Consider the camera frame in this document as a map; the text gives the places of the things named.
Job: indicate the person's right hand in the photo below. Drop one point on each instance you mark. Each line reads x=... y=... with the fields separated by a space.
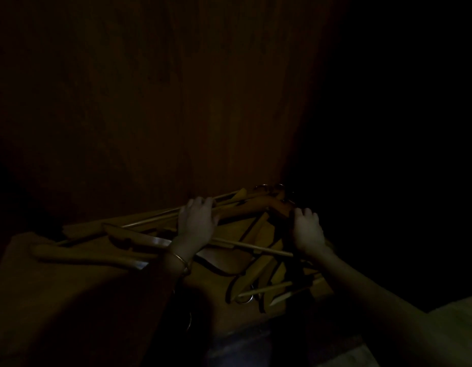
x=308 y=231

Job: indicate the person's left hand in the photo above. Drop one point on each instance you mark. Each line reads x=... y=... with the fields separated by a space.
x=197 y=223

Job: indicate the pile of wooden hangers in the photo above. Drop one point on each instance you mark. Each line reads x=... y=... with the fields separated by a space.
x=259 y=269

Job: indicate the brown wooden wardrobe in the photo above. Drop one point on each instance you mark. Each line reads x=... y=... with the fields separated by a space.
x=144 y=91

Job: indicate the person's left forearm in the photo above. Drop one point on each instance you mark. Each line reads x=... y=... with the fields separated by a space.
x=163 y=309

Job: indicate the person's right forearm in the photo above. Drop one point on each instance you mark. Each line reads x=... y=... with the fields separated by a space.
x=392 y=309

